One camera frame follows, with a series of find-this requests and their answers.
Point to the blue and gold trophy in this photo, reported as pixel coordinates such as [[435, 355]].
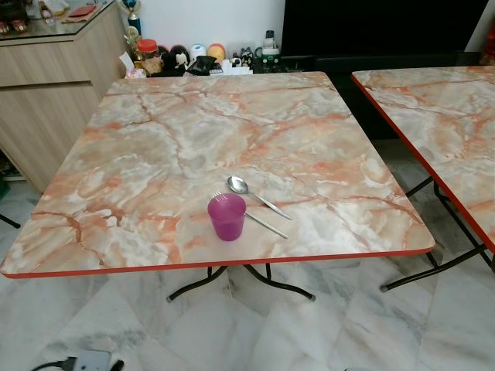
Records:
[[133, 11]]

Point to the grey power strip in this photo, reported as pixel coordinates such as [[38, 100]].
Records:
[[91, 361]]

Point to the light wooden cabinet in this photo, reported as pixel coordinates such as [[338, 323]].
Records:
[[46, 116]]

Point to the orange toy ball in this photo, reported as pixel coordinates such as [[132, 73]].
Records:
[[216, 52]]

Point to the red lidded glass jar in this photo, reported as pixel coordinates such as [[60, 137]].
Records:
[[148, 56]]

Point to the silver metal spoon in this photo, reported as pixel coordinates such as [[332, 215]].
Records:
[[237, 184]]

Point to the red flat box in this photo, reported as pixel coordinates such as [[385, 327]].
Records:
[[81, 11]]

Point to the silver metal fork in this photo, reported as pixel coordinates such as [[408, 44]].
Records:
[[267, 225]]

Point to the black television screen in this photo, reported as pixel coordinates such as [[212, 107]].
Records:
[[387, 27]]

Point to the purple plastic cup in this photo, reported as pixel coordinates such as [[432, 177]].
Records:
[[227, 220]]

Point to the white toy ball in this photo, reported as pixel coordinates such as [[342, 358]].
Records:
[[198, 52]]

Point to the marble pattern folding table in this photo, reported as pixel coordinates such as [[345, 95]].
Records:
[[193, 139], [441, 108]]

